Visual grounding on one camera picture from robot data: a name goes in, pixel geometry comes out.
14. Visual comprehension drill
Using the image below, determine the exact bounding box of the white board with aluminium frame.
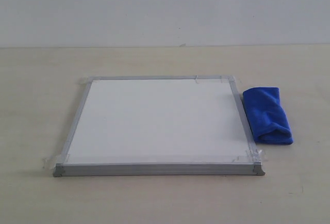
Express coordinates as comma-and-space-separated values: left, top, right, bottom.
53, 75, 265, 177

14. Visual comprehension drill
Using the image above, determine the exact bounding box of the blue cloth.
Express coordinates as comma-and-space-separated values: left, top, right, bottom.
243, 87, 293, 146

